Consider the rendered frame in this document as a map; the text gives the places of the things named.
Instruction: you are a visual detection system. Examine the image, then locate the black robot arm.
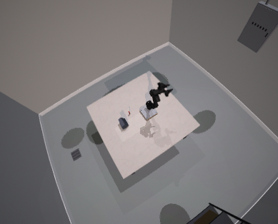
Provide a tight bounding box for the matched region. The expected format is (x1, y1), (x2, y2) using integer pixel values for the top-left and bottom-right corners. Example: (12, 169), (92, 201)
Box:
(146, 82), (163, 110)

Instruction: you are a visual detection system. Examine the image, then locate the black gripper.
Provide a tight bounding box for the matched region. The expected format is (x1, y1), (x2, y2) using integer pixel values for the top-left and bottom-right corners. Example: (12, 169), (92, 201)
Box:
(157, 84), (173, 96)

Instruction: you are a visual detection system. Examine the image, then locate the dark grey sloped panel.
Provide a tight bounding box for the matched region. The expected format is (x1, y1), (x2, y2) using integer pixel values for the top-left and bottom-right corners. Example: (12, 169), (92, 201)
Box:
(118, 118), (129, 130)

